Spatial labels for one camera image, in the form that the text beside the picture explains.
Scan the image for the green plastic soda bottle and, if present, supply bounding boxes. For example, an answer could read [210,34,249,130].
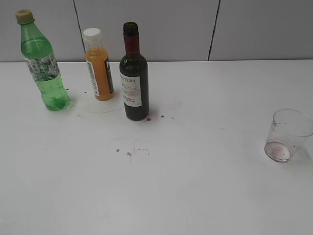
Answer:
[16,9,70,111]

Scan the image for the dark red wine bottle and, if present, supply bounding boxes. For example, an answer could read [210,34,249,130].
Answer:
[119,22,149,121]

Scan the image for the orange juice bottle white cap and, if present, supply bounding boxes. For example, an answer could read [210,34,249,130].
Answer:
[83,28,114,101]

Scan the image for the transparent plastic cup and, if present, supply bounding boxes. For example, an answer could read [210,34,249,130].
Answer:
[264,108,313,163]

